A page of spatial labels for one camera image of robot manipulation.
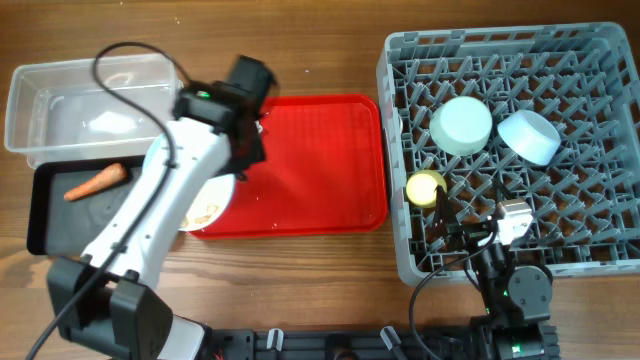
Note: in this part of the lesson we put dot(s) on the yellow cup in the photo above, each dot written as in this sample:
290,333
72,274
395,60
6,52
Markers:
421,188

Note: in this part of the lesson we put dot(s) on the clear plastic bin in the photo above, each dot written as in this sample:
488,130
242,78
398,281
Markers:
56,112

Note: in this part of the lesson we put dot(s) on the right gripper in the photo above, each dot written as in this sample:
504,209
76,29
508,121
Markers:
446,219

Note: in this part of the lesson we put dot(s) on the black plastic tray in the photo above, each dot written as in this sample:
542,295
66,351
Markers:
58,227

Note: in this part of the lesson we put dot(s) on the light blue bowl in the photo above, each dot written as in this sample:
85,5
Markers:
531,136

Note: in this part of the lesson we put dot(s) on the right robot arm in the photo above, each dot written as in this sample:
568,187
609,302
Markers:
516,297

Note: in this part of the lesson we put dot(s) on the grey dishwasher rack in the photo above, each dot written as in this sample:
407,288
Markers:
581,78

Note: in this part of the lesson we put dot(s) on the peanut food scraps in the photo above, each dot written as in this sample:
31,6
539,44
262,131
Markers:
200,213

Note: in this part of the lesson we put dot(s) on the green small bowl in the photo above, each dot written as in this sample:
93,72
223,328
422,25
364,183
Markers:
461,126

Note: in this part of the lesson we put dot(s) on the orange carrot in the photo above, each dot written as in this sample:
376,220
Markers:
108,177

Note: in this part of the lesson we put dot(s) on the red serving tray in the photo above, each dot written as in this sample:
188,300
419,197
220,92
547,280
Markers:
324,172

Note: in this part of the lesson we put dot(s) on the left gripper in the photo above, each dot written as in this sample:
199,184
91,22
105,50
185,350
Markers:
258,156

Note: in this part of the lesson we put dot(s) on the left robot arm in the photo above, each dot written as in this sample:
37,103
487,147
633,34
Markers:
106,300

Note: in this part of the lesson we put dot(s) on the light blue plate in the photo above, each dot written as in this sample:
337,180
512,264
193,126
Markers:
212,200

